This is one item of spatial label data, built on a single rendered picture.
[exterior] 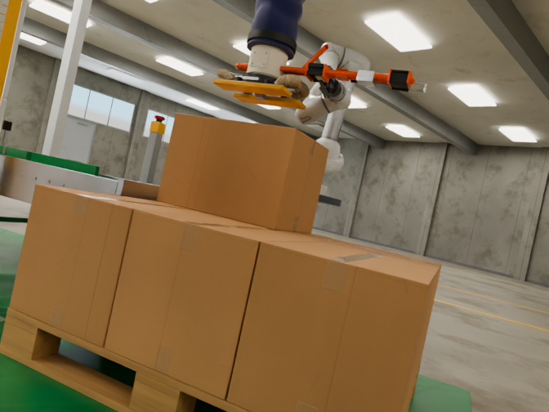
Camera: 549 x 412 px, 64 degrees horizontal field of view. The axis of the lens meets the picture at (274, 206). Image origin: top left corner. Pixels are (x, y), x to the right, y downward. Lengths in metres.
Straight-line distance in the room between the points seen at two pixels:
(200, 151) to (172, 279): 0.83
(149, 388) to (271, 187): 0.84
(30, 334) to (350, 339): 0.99
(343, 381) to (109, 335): 0.66
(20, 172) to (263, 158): 1.19
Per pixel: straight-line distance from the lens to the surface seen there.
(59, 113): 5.33
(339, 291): 1.01
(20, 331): 1.60
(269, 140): 1.74
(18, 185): 2.38
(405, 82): 1.84
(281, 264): 1.05
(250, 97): 2.12
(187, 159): 1.93
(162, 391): 1.26
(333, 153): 2.65
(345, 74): 1.91
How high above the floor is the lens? 0.64
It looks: level
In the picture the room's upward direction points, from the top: 12 degrees clockwise
